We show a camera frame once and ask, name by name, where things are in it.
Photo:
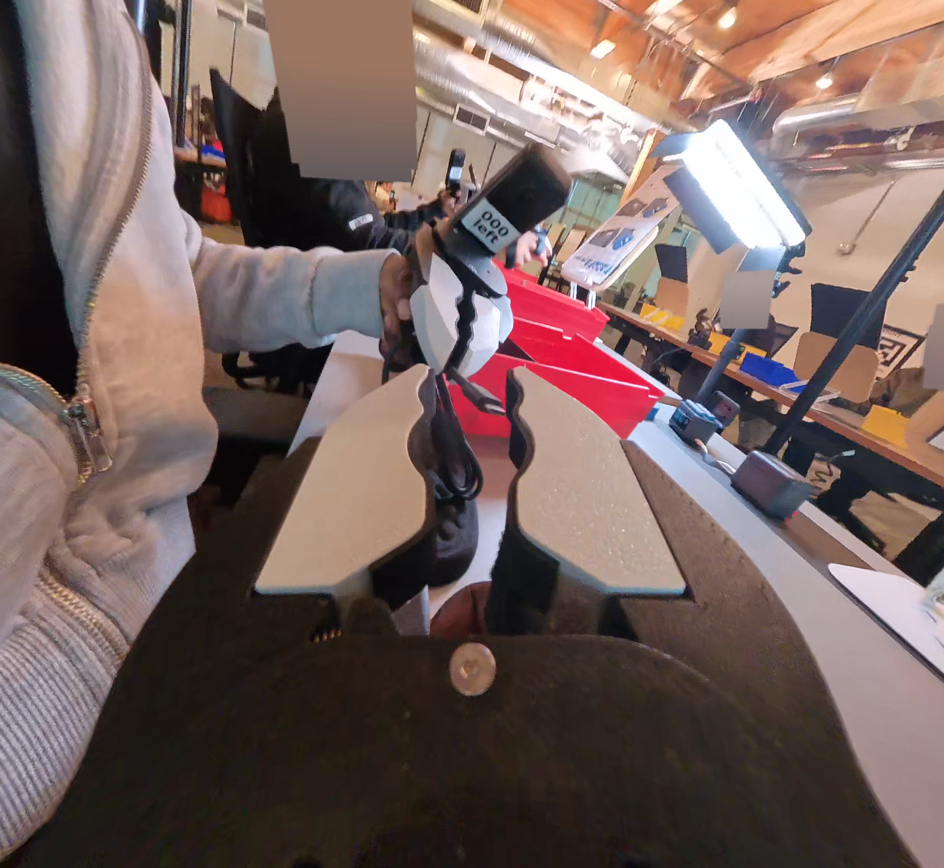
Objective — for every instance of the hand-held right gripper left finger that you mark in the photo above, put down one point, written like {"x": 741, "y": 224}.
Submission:
{"x": 346, "y": 506}

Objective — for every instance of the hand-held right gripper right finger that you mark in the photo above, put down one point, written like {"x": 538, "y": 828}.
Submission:
{"x": 590, "y": 506}

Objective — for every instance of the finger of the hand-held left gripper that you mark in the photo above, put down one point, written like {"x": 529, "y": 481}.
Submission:
{"x": 435, "y": 315}
{"x": 490, "y": 326}

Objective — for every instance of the red divided storage bin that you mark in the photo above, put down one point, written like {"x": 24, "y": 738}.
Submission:
{"x": 590, "y": 396}

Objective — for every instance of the person's left forearm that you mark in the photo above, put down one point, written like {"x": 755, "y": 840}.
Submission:
{"x": 295, "y": 292}

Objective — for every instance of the person's left hand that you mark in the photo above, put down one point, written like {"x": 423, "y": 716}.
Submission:
{"x": 394, "y": 292}

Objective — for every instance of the red plastic bin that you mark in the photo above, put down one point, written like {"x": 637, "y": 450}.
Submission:
{"x": 553, "y": 307}

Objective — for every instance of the task poster board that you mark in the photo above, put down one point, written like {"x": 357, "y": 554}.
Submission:
{"x": 619, "y": 241}

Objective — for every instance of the small grey label printer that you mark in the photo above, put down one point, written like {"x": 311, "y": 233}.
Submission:
{"x": 693, "y": 422}

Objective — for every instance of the black flag on cardboard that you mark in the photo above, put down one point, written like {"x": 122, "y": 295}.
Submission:
{"x": 671, "y": 270}

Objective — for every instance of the grey power adapter box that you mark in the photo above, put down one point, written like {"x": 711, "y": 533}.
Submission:
{"x": 771, "y": 484}

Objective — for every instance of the grey light stand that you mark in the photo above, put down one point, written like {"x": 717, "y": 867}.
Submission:
{"x": 719, "y": 374}

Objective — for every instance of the led studio light panel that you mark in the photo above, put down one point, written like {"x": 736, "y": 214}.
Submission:
{"x": 737, "y": 189}

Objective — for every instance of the blue plastic bin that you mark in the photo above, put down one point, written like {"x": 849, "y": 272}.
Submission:
{"x": 767, "y": 366}

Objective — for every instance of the long wooden table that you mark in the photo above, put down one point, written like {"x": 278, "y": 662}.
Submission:
{"x": 833, "y": 414}

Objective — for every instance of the brown cardboard piece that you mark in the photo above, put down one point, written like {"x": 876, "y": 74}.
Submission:
{"x": 833, "y": 366}

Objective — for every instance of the person's torso in grey hoodie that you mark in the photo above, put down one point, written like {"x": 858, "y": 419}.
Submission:
{"x": 74, "y": 588}

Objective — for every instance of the yellow plastic bin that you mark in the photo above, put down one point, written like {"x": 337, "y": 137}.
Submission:
{"x": 885, "y": 425}

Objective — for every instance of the white paper sheet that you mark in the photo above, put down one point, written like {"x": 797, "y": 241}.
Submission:
{"x": 885, "y": 610}

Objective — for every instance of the black tripod pole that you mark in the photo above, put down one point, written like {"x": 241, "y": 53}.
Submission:
{"x": 863, "y": 312}

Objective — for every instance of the black white tag board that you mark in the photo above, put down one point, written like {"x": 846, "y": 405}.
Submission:
{"x": 903, "y": 351}

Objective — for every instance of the silver air duct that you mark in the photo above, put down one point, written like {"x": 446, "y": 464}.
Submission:
{"x": 479, "y": 71}

